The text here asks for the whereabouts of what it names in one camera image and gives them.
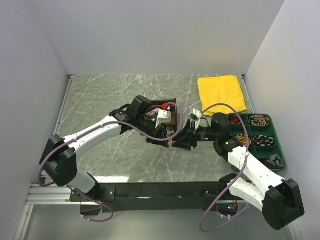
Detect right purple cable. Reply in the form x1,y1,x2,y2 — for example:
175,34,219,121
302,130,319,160
199,102,251,233

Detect orange rubber bands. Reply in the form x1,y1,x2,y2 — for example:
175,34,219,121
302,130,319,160
228,115,242,125

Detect grey black clip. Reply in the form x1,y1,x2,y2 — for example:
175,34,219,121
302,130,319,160
267,154,285,169

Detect dark binder clips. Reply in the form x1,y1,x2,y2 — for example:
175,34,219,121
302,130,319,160
249,114,270,126

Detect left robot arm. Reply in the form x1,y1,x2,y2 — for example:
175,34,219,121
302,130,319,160
37,95,173,201

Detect brown wooden desk organizer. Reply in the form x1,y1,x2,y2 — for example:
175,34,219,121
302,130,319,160
147,98,178,136

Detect yellow rubber bands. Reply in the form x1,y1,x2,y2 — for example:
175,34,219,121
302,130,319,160
235,134,252,146

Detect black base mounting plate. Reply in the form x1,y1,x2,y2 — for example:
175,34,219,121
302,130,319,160
70,181,227,212

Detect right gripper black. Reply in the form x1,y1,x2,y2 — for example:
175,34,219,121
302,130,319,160
172,119,219,151

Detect front aluminium frame rail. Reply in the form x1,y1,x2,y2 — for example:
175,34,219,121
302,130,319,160
26,183,291,205

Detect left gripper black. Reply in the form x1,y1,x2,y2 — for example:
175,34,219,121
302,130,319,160
136,114,170,148

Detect pink eraser stick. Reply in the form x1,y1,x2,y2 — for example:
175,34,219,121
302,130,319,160
146,108,160,116

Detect yellow folded cloth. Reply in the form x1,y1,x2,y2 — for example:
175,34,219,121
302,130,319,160
197,75,248,116

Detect white aluminium table rail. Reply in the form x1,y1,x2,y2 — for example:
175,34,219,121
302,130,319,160
41,74,75,177

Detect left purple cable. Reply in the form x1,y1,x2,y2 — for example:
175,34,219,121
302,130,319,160
37,101,183,223

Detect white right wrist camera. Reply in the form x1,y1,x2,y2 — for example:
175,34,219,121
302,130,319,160
188,108,203,130

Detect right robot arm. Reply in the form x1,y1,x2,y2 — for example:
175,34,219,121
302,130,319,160
172,113,305,230

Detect purple cable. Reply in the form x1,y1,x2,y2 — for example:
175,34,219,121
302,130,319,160
37,101,183,223
199,102,251,233

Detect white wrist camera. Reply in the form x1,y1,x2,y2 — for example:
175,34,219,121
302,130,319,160
188,108,203,130
155,106,172,128

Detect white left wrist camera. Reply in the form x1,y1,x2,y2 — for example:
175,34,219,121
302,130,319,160
155,106,172,128

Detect green compartment tray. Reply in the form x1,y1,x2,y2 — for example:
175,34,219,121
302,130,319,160
230,113,287,172

